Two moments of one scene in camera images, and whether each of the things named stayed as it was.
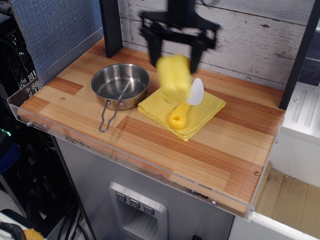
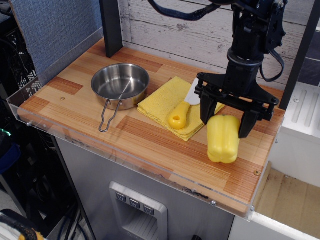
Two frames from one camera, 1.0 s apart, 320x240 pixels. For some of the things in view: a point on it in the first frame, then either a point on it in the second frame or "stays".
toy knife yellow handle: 177,119 stays
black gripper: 180,22 → 240,86
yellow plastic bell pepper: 175,74 → 223,136
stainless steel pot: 122,86 stays
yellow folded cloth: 157,108 stays
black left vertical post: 111,25 stays
